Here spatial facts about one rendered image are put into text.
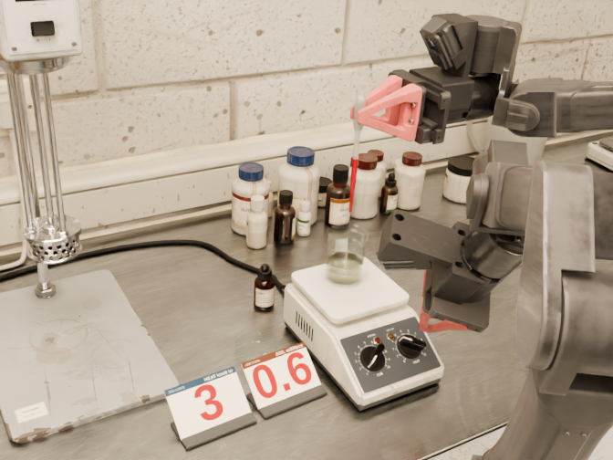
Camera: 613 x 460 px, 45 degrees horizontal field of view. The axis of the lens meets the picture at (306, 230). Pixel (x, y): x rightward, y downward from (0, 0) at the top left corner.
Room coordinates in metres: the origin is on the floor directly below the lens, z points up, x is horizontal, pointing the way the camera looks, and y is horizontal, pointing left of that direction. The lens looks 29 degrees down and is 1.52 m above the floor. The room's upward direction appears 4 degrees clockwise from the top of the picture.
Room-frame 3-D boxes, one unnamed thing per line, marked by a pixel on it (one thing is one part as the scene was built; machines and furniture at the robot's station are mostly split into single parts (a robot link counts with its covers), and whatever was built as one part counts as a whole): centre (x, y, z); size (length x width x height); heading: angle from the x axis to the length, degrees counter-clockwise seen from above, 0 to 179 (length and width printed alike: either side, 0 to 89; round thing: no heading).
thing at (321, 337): (0.80, -0.08, 0.94); 0.22 x 0.13 x 0.08; 31
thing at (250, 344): (0.77, 0.06, 0.91); 0.06 x 0.06 x 0.02
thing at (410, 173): (1.25, -0.18, 0.95); 0.06 x 0.06 x 0.10
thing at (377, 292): (0.82, -0.06, 0.98); 0.12 x 0.12 x 0.01; 31
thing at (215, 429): (0.65, 0.10, 0.92); 0.09 x 0.06 x 0.04; 125
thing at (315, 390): (0.71, 0.01, 0.92); 0.09 x 0.06 x 0.04; 125
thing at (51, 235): (0.77, 0.31, 1.17); 0.07 x 0.07 x 0.25
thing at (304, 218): (1.11, 0.01, 0.93); 0.02 x 0.02 x 0.06
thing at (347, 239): (0.84, -0.06, 1.02); 0.06 x 0.05 x 0.08; 42
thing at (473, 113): (0.92, -0.20, 1.23); 0.07 x 0.06 x 0.07; 122
